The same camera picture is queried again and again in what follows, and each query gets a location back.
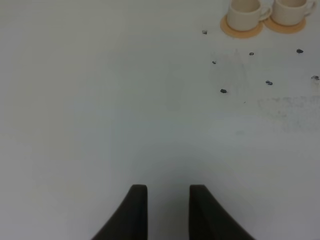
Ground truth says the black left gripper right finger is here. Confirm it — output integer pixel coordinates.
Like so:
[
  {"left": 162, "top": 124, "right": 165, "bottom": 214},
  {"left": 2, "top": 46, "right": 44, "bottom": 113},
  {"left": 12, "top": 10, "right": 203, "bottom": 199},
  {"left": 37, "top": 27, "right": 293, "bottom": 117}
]
[{"left": 189, "top": 184, "right": 254, "bottom": 240}]

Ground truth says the left orange coaster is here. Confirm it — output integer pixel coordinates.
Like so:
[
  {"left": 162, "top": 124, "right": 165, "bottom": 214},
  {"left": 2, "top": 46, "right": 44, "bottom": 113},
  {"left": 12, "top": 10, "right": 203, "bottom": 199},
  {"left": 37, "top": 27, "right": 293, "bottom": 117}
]
[{"left": 220, "top": 15, "right": 264, "bottom": 39}]

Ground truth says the orange coaster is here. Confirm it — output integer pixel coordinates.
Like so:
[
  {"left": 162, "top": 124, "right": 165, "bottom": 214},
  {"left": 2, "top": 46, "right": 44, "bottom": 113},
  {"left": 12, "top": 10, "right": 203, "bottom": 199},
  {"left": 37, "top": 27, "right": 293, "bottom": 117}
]
[
  {"left": 263, "top": 17, "right": 307, "bottom": 34},
  {"left": 220, "top": 15, "right": 264, "bottom": 39}
]

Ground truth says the right orange coaster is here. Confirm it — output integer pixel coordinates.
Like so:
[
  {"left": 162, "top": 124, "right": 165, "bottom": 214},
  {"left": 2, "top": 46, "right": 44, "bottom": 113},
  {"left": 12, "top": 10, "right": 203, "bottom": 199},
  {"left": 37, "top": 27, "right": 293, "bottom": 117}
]
[{"left": 263, "top": 17, "right": 307, "bottom": 34}]

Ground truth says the left white teacup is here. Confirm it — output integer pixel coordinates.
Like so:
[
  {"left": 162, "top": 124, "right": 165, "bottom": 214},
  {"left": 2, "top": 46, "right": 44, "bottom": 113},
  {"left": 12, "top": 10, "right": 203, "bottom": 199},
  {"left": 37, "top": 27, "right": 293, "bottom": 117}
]
[{"left": 226, "top": 0, "right": 273, "bottom": 32}]

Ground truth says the right white teacup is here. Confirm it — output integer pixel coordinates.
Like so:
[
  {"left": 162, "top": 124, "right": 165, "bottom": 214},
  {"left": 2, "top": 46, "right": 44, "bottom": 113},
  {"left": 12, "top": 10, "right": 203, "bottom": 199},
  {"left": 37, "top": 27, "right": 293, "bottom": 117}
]
[{"left": 270, "top": 0, "right": 318, "bottom": 26}]

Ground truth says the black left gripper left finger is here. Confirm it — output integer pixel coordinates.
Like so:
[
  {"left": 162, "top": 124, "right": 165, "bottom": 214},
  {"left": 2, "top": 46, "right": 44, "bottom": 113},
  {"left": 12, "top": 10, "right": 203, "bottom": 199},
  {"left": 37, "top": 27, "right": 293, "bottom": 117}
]
[{"left": 93, "top": 184, "right": 148, "bottom": 240}]

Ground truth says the white teacup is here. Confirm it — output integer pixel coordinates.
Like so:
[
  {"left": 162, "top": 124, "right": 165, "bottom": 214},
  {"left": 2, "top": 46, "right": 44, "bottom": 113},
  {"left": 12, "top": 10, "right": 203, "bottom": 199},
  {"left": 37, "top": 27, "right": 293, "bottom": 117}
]
[
  {"left": 270, "top": 0, "right": 318, "bottom": 26},
  {"left": 226, "top": 0, "right": 273, "bottom": 32}
]

